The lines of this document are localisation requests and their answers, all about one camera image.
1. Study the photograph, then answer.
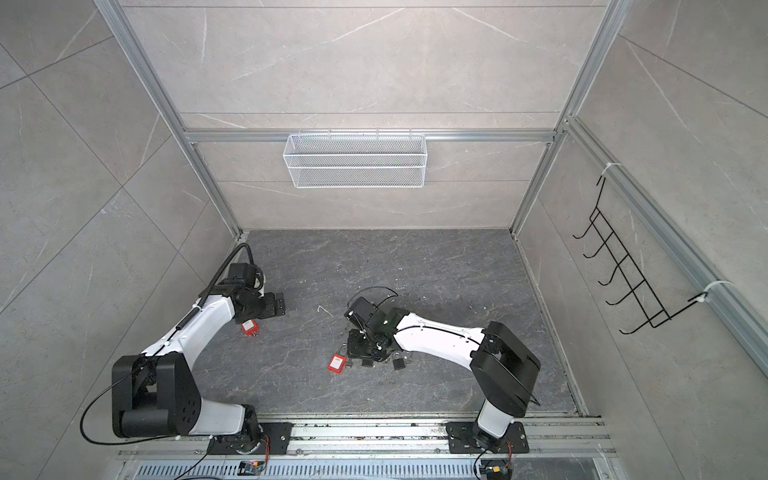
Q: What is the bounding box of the white wire mesh basket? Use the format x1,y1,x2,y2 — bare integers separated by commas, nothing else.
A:
283,133,428,189

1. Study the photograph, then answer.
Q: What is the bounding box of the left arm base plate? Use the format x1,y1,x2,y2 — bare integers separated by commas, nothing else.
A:
209,422,293,455

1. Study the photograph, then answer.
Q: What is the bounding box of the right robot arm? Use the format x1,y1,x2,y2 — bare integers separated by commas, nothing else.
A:
345,292,541,453

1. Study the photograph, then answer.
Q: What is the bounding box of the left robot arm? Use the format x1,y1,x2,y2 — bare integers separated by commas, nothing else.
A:
106,243,286,454

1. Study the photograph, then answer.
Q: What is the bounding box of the black wire hook rack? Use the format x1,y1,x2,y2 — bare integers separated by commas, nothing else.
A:
572,176,709,336

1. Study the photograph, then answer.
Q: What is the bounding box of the aluminium mounting rail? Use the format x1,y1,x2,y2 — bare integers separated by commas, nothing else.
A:
116,416,616,460

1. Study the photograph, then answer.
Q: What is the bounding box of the white slotted cable duct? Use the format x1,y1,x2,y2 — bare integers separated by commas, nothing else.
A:
133,458,604,479

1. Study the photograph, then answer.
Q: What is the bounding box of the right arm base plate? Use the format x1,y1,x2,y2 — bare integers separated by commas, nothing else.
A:
446,422,530,454

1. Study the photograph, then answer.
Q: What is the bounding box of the red padlock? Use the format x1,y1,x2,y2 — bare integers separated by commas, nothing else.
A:
327,343,348,374
241,320,259,336

